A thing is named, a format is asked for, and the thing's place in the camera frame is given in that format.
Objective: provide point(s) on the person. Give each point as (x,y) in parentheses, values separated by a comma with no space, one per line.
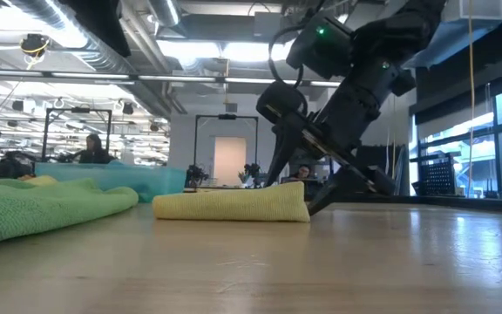
(303,172)
(96,150)

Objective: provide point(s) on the long ceiling light strip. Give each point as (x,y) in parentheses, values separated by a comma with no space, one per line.
(177,79)

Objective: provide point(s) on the black aluminium table frame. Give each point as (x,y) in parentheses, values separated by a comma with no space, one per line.
(473,204)

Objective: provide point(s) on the black perforated crate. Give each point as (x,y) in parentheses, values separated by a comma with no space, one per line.
(436,179)

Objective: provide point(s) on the translucent teal plastic bin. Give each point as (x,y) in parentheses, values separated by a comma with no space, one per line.
(146,179)

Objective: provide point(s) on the green microfiber towel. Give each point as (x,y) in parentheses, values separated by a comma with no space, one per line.
(37,209)

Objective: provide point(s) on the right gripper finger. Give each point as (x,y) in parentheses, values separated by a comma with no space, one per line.
(283,152)
(334,189)

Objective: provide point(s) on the black gantry frame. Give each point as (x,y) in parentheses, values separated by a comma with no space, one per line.
(76,110)
(227,116)

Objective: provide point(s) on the small background robot arm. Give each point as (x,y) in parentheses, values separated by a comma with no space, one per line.
(253,171)
(196,174)

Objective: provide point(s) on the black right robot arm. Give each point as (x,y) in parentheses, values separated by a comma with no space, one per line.
(408,30)

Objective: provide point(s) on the pale door panel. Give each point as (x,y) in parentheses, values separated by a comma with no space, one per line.
(229,161)

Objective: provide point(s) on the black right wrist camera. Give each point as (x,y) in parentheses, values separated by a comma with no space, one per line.
(281,102)

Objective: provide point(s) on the silver ventilation duct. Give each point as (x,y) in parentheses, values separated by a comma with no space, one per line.
(103,61)

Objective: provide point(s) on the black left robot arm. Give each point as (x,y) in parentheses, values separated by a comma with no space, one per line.
(98,22)

